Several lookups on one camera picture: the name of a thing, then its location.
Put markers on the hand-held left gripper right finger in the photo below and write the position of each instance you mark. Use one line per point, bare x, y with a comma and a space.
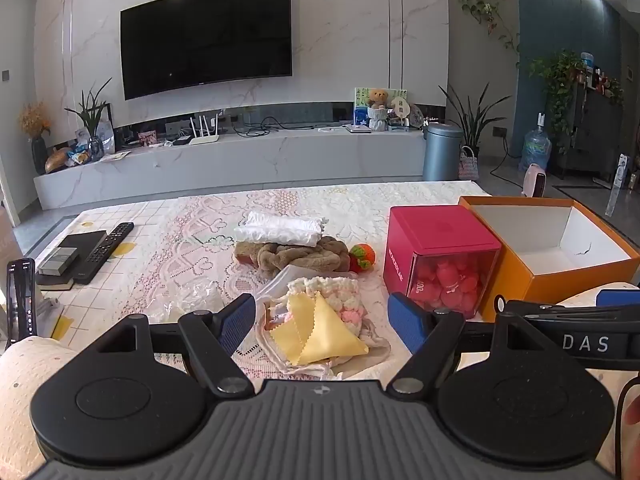
407, 322

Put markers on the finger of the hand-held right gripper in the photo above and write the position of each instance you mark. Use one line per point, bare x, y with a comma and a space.
617, 298
555, 314

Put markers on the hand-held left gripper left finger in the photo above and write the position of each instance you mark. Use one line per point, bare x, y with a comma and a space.
237, 322

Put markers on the orange cardboard box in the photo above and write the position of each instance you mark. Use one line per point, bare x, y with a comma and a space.
550, 270

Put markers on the clear plastic bag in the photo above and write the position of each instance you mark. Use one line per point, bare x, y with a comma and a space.
192, 297

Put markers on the red knitted strawberry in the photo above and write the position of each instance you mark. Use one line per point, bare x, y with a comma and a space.
362, 256

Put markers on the yellow cleaning cloth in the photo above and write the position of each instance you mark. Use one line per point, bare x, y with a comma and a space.
325, 335

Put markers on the brown plush towel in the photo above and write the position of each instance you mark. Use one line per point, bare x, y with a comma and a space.
300, 257

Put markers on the pink box with clear window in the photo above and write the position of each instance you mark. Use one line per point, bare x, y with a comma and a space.
440, 250

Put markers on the tall white carton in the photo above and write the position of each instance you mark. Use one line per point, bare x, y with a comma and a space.
617, 185

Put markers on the pink space heater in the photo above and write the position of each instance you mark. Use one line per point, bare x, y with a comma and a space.
534, 180

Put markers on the black remote control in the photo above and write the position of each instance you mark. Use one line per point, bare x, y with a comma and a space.
102, 252

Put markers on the white marble TV cabinet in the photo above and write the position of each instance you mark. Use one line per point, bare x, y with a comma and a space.
250, 160

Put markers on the dark grey cabinet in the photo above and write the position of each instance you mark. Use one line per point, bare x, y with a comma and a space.
590, 135

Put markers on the blue water jug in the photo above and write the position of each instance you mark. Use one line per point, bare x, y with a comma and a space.
536, 147

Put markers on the woven pink handbag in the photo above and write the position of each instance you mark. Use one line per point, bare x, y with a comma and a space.
467, 166

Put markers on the blue-grey trash can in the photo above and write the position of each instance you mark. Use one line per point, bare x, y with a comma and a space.
442, 152

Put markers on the black book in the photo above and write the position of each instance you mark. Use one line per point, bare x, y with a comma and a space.
75, 245

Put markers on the white router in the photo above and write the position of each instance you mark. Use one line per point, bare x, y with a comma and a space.
205, 137

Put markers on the small silver box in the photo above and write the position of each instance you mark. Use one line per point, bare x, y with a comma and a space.
57, 261

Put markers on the flat silver device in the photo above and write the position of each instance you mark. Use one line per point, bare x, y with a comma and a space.
360, 128

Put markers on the grey set-top box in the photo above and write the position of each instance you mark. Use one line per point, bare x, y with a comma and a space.
175, 130

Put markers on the long-leaf potted plant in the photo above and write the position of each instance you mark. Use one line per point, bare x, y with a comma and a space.
470, 120

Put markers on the round paper hand fan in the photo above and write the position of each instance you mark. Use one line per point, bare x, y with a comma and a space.
400, 107

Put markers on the black smartphone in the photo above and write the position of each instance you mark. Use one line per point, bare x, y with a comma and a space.
20, 300

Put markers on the green landscape painting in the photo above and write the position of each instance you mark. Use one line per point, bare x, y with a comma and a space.
362, 105

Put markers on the green pothos plant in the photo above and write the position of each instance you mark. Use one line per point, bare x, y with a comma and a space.
557, 80

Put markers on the brown teddy bear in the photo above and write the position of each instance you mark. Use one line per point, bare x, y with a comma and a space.
378, 97

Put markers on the white dotted cloth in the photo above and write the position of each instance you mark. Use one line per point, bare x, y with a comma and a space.
20, 400

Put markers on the blue snack bag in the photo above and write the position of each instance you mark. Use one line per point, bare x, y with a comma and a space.
79, 154

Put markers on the brown bread-shaped ornament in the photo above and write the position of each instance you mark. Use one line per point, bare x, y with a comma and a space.
57, 160

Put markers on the plant in glass vase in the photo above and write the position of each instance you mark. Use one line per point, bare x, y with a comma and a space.
92, 125

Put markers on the dried yellow flowers vase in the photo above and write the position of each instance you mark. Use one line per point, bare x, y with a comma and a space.
36, 130

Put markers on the hanging vine plant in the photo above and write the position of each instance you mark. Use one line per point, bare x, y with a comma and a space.
487, 15

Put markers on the small photo frame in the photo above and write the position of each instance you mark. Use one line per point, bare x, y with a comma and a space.
146, 138

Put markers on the black wall television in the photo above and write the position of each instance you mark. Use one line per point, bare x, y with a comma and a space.
205, 35

